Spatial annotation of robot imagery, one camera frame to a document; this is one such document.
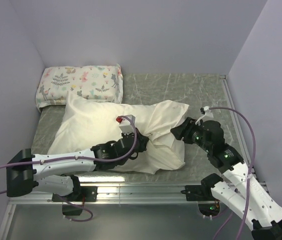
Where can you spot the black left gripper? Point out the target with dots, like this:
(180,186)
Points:
(143,139)

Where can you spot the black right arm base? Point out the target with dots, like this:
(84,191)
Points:
(208,205)

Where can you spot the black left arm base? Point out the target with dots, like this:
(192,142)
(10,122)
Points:
(72,206)

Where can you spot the aluminium front mounting rail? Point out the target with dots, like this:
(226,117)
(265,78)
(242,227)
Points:
(121,193)

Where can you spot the animal print patterned pillow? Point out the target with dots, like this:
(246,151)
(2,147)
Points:
(99,83)

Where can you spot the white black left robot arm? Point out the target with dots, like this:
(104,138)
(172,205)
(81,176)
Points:
(27,172)

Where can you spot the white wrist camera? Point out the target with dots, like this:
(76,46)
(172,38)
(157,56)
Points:
(206,112)
(126,123)

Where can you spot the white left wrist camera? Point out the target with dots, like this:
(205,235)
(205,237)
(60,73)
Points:
(126,123)

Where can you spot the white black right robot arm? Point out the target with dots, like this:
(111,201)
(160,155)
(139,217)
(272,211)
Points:
(238,189)

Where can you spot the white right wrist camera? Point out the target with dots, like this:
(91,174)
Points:
(206,112)

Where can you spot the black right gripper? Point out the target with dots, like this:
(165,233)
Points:
(190,124)

